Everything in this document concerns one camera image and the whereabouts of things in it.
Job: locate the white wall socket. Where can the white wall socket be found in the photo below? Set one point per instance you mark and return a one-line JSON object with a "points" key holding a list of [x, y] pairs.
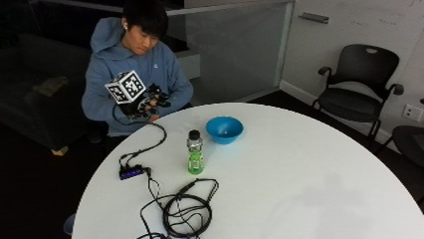
{"points": [[412, 113]]}

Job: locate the white marker cube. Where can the white marker cube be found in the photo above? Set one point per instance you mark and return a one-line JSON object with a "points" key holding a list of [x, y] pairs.
{"points": [[125, 87]]}

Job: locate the dark sofa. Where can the dark sofa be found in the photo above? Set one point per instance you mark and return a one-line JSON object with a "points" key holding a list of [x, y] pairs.
{"points": [[40, 93]]}

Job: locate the white earbud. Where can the white earbud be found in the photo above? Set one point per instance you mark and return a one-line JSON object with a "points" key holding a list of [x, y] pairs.
{"points": [[125, 26]]}

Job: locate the blue bowl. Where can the blue bowl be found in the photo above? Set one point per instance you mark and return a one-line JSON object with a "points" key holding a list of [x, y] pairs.
{"points": [[223, 128]]}

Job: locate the green drink bottle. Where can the green drink bottle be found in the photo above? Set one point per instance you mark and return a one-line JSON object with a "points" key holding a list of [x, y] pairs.
{"points": [[194, 153]]}

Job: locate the black chair with round seat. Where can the black chair with round seat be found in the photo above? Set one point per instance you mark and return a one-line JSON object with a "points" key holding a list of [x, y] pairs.
{"points": [[411, 142]]}

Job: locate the black usb hub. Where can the black usb hub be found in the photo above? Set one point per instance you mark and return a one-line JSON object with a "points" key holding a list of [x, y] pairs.
{"points": [[130, 172]]}

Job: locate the black office chair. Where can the black office chair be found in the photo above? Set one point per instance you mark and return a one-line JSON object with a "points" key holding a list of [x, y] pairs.
{"points": [[357, 89]]}

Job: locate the glass partition panel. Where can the glass partition panel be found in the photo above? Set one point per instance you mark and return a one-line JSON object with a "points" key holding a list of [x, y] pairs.
{"points": [[234, 49]]}

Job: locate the the person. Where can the the person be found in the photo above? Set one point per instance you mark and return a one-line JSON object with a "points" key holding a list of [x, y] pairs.
{"points": [[158, 66]]}

